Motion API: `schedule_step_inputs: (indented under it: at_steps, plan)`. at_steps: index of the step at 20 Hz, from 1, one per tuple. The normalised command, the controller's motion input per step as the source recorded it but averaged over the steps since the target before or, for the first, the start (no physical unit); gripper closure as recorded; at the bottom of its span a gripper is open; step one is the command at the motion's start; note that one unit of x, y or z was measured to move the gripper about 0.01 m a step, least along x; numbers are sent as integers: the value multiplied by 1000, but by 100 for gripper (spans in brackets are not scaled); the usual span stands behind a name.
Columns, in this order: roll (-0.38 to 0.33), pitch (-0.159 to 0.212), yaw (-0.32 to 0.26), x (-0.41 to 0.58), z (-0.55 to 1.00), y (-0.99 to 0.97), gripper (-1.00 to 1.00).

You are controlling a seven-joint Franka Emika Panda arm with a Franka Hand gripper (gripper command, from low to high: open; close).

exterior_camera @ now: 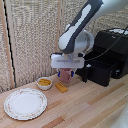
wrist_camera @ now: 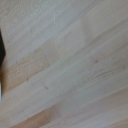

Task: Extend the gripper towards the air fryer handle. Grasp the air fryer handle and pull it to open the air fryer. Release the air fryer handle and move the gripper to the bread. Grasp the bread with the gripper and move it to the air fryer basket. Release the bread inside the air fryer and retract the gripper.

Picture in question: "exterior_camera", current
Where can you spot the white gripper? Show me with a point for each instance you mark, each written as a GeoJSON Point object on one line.
{"type": "Point", "coordinates": [66, 62]}

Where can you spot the yellow food block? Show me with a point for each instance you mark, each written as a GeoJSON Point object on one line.
{"type": "Point", "coordinates": [61, 87]}

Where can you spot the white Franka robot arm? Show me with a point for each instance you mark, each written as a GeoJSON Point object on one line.
{"type": "Point", "coordinates": [76, 31]}

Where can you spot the pink mug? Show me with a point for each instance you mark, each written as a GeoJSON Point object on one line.
{"type": "Point", "coordinates": [66, 77]}

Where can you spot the yellow food in bowl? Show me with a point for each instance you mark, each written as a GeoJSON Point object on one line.
{"type": "Point", "coordinates": [44, 81]}

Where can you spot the small white bowl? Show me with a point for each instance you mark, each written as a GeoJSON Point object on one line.
{"type": "Point", "coordinates": [44, 86]}

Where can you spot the white floral rim plate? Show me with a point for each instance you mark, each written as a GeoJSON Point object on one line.
{"type": "Point", "coordinates": [25, 104]}

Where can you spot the wooden screen post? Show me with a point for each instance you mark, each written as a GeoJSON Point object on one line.
{"type": "Point", "coordinates": [4, 46]}

